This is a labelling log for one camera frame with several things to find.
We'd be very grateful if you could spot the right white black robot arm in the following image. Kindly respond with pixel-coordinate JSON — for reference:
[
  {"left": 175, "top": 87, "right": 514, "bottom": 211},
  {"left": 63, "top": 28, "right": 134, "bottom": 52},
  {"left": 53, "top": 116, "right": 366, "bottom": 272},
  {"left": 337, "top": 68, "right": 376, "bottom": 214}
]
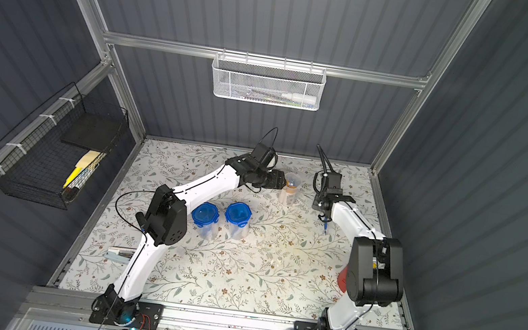
[{"left": 312, "top": 169, "right": 404, "bottom": 330}]

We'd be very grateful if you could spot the white tube in basket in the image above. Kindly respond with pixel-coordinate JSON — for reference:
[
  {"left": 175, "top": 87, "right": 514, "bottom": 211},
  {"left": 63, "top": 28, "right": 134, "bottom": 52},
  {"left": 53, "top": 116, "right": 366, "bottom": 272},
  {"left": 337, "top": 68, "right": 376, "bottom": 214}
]
[{"left": 280, "top": 92, "right": 317, "bottom": 108}]

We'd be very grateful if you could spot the white wire mesh basket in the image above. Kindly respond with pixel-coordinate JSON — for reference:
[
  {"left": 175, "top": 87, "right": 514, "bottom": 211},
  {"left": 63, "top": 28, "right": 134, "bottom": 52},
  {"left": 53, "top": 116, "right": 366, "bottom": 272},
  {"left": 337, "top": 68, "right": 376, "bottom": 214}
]
[{"left": 211, "top": 52, "right": 327, "bottom": 112}]

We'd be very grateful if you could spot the black notebook in basket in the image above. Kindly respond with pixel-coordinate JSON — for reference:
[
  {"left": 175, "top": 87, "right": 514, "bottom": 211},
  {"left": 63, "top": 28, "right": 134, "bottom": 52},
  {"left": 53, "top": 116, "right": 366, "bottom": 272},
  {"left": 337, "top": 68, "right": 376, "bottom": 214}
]
[{"left": 61, "top": 113, "right": 122, "bottom": 153}]

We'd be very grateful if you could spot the red pencil cup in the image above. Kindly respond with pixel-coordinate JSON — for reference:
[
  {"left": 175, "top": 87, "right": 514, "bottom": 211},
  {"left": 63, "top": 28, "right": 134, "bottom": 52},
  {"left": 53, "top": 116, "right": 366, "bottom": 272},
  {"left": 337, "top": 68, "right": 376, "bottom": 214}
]
[{"left": 337, "top": 266, "right": 349, "bottom": 294}]

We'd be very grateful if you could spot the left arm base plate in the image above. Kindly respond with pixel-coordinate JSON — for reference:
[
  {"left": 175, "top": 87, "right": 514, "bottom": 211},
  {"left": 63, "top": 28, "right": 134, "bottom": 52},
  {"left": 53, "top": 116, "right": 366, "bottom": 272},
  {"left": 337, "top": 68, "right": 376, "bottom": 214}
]
[{"left": 89, "top": 295, "right": 165, "bottom": 330}]

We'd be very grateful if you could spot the black wire wall basket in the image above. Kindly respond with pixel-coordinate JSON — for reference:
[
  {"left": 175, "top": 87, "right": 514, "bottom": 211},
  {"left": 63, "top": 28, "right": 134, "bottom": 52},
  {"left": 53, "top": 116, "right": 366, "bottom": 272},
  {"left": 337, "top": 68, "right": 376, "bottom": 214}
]
[{"left": 0, "top": 83, "right": 129, "bottom": 210}]

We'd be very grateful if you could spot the yellow sticky notes pad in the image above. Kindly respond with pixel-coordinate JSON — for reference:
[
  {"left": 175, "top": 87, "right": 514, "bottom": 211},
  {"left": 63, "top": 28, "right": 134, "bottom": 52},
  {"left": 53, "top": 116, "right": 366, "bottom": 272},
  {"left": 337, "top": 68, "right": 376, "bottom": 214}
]
[{"left": 75, "top": 150, "right": 105, "bottom": 170}]

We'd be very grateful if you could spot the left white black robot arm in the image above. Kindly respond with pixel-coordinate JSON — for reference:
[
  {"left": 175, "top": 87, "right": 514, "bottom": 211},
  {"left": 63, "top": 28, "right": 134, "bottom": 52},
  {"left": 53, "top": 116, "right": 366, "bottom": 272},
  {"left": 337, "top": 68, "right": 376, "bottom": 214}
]
[{"left": 112, "top": 154, "right": 287, "bottom": 303}]

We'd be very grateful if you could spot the blue-lid clear container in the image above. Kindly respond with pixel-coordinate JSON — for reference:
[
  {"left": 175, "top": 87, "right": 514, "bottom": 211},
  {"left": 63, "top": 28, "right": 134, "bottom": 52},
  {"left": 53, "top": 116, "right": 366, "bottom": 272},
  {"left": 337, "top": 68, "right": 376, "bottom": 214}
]
[
  {"left": 279, "top": 172, "right": 302, "bottom": 206},
  {"left": 191, "top": 202, "right": 220, "bottom": 240},
  {"left": 225, "top": 202, "right": 252, "bottom": 240}
]

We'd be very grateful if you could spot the yellow marker in basket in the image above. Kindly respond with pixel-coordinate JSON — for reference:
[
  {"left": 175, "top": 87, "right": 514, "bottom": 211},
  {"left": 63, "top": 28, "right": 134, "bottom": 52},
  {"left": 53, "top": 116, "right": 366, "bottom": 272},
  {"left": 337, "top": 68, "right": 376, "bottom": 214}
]
[{"left": 63, "top": 167, "right": 86, "bottom": 189}]

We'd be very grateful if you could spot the small silver teal stapler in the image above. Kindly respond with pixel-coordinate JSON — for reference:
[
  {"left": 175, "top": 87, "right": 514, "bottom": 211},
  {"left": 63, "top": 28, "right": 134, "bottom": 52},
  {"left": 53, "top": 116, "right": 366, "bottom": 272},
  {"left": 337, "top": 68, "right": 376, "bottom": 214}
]
[{"left": 104, "top": 246, "right": 135, "bottom": 265}]

